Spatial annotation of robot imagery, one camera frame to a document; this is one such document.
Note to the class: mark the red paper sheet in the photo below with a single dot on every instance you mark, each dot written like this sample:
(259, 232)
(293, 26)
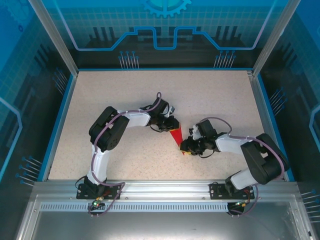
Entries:
(178, 137)

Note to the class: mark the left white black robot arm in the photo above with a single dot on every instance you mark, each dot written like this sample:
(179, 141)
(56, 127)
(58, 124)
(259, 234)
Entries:
(136, 120)

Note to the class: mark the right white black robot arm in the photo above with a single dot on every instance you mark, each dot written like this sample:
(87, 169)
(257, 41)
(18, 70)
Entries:
(230, 146)

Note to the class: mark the grey sheet metal panel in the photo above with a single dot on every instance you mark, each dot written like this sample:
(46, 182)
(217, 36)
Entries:
(160, 225)

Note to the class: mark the black machine base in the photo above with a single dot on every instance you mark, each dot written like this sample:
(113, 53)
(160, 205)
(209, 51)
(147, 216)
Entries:
(165, 190)

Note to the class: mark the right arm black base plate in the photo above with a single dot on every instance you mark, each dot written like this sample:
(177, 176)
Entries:
(215, 192)

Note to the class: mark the aluminium side rail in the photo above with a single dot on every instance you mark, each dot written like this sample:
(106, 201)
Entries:
(260, 100)
(69, 100)

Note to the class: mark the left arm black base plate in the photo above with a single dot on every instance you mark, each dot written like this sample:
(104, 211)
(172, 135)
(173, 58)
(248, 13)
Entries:
(83, 193)

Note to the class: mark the aluminium frame post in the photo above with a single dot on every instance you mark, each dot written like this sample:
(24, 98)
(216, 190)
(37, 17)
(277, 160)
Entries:
(273, 37)
(53, 37)

